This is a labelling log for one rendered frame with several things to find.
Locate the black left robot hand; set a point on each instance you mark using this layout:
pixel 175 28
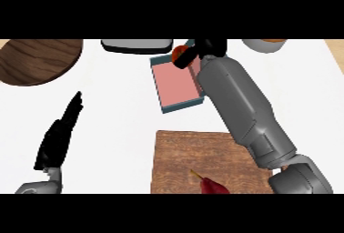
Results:
pixel 57 139

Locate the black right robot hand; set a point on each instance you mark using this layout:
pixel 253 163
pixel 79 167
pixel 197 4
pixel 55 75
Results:
pixel 208 48

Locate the red tomato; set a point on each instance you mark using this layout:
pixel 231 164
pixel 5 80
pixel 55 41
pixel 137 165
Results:
pixel 181 52

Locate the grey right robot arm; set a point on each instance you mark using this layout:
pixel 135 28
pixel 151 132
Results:
pixel 252 121

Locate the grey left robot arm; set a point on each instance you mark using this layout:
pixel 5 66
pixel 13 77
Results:
pixel 44 185

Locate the teal box with pink inside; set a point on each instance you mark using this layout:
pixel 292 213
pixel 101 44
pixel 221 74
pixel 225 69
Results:
pixel 177 82

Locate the round dark wooden board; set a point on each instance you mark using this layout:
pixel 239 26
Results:
pixel 36 60

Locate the brown wooden cutting board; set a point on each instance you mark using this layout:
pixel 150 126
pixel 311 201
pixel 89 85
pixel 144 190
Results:
pixel 211 164

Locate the grey bowl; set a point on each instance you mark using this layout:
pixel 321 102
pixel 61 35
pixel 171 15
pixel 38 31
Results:
pixel 265 45

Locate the black and grey tray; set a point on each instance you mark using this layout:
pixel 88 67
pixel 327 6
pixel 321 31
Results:
pixel 137 46

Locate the red pepper with yellow stem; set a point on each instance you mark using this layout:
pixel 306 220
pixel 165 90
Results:
pixel 212 185

